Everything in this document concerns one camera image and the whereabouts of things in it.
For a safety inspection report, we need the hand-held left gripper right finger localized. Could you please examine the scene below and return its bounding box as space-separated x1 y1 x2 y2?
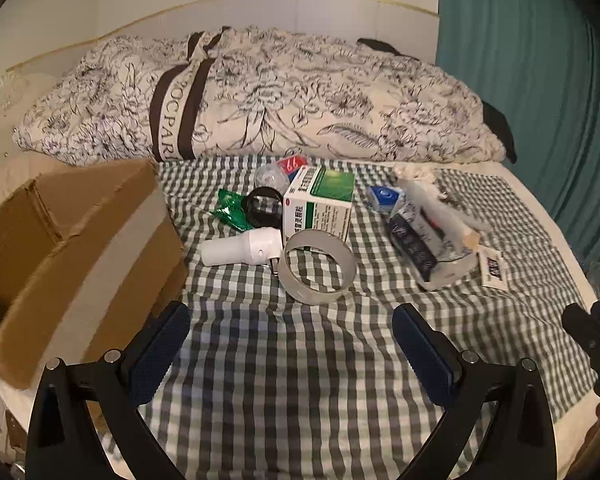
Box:
392 302 559 480

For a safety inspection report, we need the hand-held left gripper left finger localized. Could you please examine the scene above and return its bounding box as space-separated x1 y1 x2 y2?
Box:
26 301 191 480

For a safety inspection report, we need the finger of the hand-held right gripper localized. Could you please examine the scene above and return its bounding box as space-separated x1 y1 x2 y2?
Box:
561 301 600 403

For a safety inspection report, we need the white plug-in device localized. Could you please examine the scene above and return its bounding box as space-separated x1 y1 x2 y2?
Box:
201 227 286 267

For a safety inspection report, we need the brown cardboard box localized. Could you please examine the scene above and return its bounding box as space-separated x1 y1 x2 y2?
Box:
0 157 190 433

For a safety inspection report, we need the small white sachet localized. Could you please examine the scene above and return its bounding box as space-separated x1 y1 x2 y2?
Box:
476 247 511 288

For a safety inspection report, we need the clear plastic bag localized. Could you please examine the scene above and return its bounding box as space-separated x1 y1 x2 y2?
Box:
387 180 481 292

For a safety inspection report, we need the green checked cloth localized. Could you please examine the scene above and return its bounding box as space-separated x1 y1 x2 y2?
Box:
100 155 600 480

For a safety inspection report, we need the green foil packet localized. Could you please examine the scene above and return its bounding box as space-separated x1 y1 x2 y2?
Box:
210 188 253 232

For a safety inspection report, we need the blue white small packet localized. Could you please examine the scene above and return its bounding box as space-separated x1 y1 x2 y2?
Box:
367 185 406 213

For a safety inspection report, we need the green white medicine box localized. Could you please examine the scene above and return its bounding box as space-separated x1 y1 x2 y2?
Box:
281 165 357 255

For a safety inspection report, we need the white crumpled tissue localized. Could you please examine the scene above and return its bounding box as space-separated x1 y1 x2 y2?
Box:
392 162 438 183

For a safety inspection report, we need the clear bottle red label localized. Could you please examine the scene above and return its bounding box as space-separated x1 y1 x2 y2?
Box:
254 156 306 192

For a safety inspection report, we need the teal curtain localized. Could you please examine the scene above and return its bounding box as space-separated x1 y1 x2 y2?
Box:
435 0 600 261

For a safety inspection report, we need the floral white quilt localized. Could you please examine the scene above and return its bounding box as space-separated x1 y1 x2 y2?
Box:
12 25 508 166

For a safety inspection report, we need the crumpled clear plastic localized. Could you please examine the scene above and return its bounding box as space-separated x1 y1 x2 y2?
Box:
0 72 28 111

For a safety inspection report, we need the black cloth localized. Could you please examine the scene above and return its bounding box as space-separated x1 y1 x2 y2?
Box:
356 37 401 56

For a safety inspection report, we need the grey tape ring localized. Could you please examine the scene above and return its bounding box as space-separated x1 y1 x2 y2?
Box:
282 228 357 306

